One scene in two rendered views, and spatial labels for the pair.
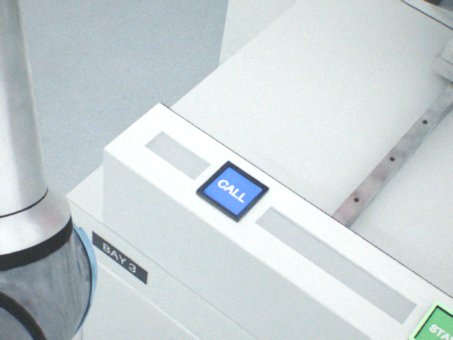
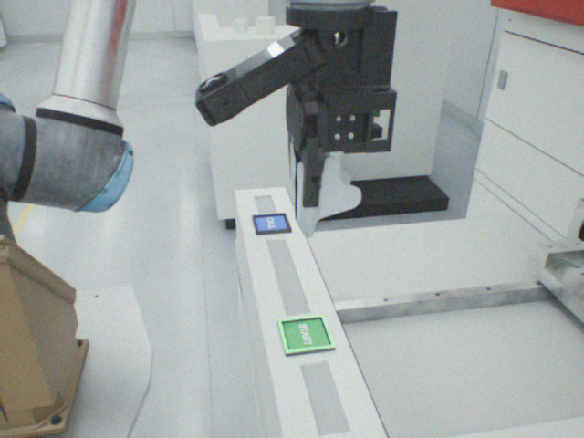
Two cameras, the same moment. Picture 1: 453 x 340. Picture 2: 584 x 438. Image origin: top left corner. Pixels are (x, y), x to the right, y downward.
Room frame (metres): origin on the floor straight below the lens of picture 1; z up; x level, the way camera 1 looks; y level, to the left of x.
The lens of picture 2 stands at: (0.15, -0.56, 1.35)
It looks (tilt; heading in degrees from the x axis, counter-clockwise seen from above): 30 degrees down; 51
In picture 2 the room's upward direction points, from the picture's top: straight up
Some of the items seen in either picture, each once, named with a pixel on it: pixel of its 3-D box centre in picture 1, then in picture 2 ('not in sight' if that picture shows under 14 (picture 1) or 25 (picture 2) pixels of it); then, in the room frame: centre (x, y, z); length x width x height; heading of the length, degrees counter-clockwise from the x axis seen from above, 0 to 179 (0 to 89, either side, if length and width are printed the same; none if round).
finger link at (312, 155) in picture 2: not in sight; (309, 158); (0.43, -0.25, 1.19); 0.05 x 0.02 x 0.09; 61
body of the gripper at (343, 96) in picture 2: not in sight; (335, 82); (0.46, -0.25, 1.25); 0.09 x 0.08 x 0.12; 151
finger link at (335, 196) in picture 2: not in sight; (329, 200); (0.45, -0.26, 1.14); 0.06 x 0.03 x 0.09; 151
